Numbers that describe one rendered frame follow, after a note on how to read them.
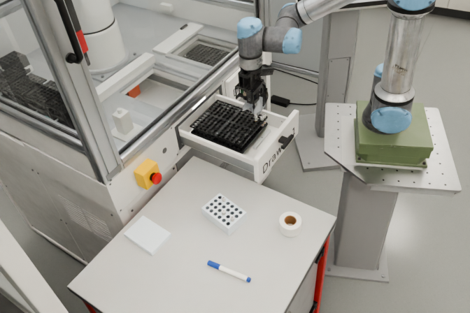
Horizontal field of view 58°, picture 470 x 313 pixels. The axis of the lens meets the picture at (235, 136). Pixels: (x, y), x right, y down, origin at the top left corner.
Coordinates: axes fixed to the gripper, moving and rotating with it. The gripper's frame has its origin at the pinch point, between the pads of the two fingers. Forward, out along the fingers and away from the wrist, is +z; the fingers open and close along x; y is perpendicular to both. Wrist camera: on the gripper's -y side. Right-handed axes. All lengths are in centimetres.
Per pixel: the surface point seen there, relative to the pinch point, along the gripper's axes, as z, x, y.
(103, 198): 8, -26, 53
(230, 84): 2.7, -19.5, -12.2
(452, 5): 81, 22, -291
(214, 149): 6.5, -6.2, 18.7
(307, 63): 84, -51, -157
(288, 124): 1.8, 12.5, -0.3
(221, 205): 14.1, 5.6, 32.8
